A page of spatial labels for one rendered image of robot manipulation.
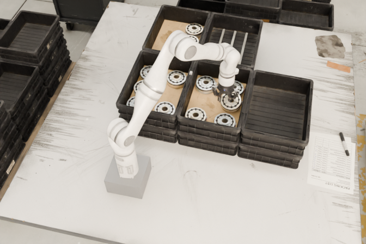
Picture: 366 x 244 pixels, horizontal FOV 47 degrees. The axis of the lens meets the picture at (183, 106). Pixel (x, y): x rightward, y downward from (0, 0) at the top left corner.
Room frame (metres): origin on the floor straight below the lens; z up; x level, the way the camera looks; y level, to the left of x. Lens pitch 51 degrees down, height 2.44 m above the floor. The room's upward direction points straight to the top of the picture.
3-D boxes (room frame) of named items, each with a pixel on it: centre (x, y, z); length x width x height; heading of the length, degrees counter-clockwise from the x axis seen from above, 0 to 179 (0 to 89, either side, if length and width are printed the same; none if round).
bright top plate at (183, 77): (1.50, 0.03, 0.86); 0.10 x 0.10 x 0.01
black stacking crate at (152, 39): (1.79, 0.03, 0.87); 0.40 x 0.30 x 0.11; 165
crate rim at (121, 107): (1.41, 0.13, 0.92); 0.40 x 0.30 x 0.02; 165
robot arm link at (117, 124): (0.98, 0.25, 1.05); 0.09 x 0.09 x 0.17; 42
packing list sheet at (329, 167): (1.08, -0.72, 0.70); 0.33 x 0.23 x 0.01; 167
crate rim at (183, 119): (1.33, -0.16, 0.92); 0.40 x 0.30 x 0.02; 165
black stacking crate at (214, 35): (1.72, -0.26, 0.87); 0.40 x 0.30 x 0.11; 165
